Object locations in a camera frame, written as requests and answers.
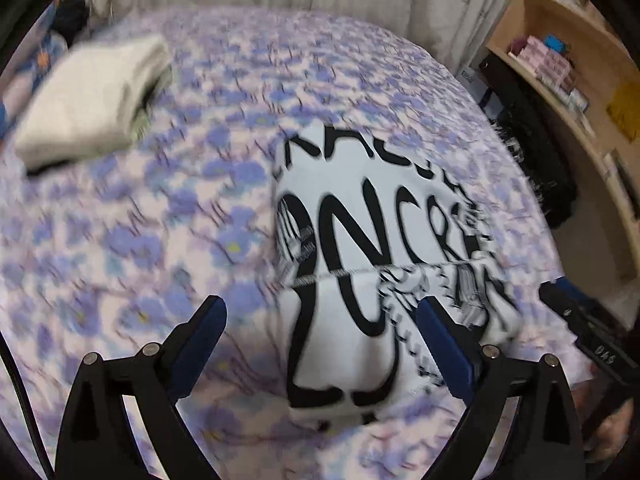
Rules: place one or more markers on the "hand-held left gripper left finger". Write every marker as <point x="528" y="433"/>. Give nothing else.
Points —
<point x="200" y="345"/>

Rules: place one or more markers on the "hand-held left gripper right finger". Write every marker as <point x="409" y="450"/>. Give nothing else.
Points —
<point x="450" y="355"/>

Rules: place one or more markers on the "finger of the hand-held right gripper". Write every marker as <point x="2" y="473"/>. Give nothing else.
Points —
<point x="562" y="296"/>

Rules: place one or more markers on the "white black printed jacket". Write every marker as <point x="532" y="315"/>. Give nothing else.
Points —
<point x="350" y="270"/>

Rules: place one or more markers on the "wooden shelf unit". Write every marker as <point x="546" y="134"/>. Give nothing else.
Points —
<point x="600" y="185"/>

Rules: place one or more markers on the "black white patterned cloth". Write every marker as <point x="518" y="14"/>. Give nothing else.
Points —
<point x="545" y="175"/>

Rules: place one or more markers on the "purple floral blanket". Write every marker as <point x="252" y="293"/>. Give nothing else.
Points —
<point x="175" y="210"/>

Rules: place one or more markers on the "yellow cloth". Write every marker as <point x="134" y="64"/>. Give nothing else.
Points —
<point x="625" y="110"/>

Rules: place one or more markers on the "stack of pink boxes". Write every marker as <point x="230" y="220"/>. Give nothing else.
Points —
<point x="550" y="70"/>

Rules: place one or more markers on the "small blue box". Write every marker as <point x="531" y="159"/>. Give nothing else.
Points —
<point x="556" y="45"/>

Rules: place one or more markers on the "folded cream cloth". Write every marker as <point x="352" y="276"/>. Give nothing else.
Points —
<point x="95" y="95"/>

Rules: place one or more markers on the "rolled blue flower quilt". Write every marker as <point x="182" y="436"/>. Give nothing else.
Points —
<point x="30" y="75"/>

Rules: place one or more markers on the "black cloth bundle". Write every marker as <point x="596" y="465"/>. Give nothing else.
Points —
<point x="71" y="17"/>

